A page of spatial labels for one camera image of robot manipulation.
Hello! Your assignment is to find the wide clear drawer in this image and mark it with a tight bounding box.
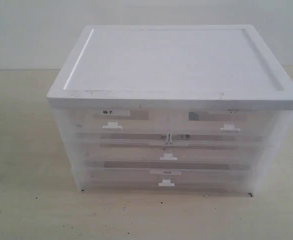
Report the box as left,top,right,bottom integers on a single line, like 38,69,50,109
72,167,256,195
73,141,262,165

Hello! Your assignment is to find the top right small drawer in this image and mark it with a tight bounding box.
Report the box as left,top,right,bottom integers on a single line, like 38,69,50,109
169,109,274,142

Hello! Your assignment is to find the small drawer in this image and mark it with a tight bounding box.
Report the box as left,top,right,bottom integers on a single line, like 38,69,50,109
63,108,171,143
169,109,274,142

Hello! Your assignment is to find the white translucent drawer cabinet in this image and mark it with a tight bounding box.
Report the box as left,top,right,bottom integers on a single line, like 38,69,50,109
47,25,293,196

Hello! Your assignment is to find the top left small drawer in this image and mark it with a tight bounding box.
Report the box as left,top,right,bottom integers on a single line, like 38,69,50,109
63,108,171,143

